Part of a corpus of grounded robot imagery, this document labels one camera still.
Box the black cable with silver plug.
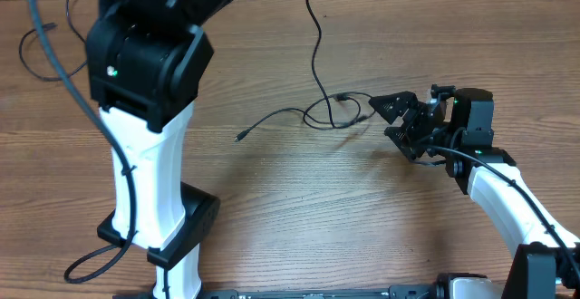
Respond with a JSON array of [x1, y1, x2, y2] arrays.
[[303, 0, 339, 130]]

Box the black thin cable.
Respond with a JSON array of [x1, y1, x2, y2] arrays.
[[18, 0, 103, 83]]

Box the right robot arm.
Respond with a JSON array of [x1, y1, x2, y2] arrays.
[[369, 85, 579, 298]]

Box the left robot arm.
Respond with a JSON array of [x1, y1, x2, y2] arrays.
[[85, 0, 233, 298]]

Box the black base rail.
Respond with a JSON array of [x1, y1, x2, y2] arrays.
[[112, 284, 516, 299]]

